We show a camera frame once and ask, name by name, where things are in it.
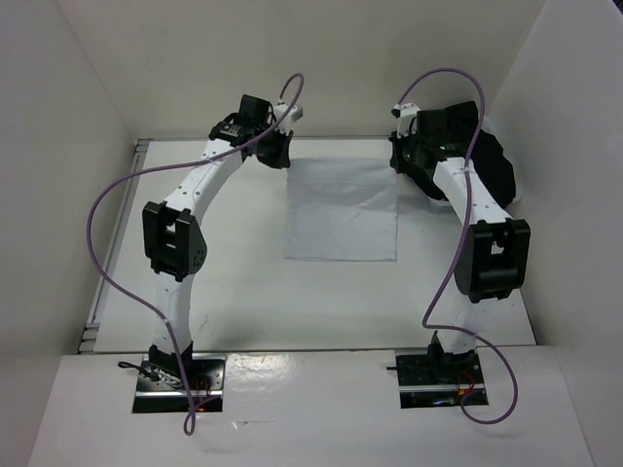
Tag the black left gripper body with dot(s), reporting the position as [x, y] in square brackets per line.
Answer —
[272, 151]

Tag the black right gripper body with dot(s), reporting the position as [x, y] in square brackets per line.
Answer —
[407, 149]

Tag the white skirt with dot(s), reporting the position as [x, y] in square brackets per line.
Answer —
[341, 210]

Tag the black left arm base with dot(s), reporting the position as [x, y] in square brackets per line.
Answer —
[159, 392]

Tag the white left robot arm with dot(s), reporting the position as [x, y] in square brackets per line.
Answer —
[173, 239]

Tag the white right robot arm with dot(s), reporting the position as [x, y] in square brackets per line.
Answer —
[454, 161]

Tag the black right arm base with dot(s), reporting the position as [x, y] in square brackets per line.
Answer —
[426, 382]

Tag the white laundry basket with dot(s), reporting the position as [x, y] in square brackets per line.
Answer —
[506, 204]

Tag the black skirt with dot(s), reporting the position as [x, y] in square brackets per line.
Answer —
[491, 160]

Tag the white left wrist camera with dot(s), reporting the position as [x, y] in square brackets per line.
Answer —
[287, 115]

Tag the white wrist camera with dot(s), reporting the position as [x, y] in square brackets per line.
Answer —
[287, 115]
[406, 115]

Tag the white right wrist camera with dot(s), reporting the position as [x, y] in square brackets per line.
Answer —
[406, 115]

